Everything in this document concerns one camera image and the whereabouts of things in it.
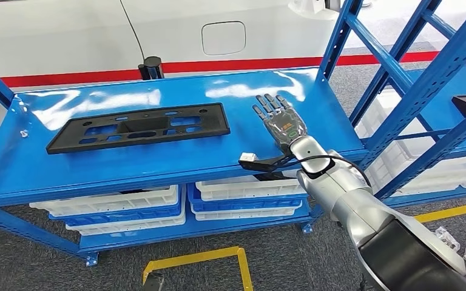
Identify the large white plastic crate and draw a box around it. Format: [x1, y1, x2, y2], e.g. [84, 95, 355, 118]
[353, 88, 466, 196]

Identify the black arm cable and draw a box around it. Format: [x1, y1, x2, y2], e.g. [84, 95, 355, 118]
[281, 154, 373, 190]

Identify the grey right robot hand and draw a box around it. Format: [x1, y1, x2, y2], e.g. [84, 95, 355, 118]
[252, 94, 309, 146]

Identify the black cylindrical post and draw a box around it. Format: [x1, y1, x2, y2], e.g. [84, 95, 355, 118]
[138, 56, 164, 80]

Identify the blue plastic crate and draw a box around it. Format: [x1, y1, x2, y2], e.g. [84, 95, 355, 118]
[48, 189, 183, 222]
[187, 182, 308, 213]

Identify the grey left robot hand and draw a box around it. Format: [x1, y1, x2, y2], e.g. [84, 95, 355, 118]
[142, 273, 166, 291]

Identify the white car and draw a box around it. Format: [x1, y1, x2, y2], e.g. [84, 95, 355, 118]
[0, 0, 340, 81]

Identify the red floor tape stripe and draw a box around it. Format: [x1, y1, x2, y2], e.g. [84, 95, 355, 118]
[0, 48, 466, 90]

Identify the black bracket part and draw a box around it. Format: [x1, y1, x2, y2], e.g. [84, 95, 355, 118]
[120, 187, 155, 195]
[253, 172, 294, 182]

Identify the yellow floor tape square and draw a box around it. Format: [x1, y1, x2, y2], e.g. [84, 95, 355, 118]
[414, 201, 466, 224]
[142, 246, 254, 291]

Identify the blue metal shelf rack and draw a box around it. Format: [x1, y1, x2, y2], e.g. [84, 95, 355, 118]
[349, 0, 466, 210]
[0, 0, 466, 268]

